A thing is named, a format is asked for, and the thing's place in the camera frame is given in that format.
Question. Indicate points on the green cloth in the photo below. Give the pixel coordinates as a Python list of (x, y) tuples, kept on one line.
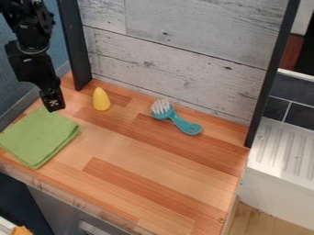
[(37, 136)]

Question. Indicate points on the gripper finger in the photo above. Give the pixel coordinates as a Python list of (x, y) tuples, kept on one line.
[(52, 99)]

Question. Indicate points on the yellow toy corn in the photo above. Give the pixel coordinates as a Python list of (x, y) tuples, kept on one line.
[(100, 99)]

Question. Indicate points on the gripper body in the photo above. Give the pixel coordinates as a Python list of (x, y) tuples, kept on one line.
[(30, 65)]

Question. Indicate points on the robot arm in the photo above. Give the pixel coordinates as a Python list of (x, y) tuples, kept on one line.
[(28, 23)]

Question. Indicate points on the teal brush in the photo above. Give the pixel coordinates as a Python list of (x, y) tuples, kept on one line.
[(173, 117)]

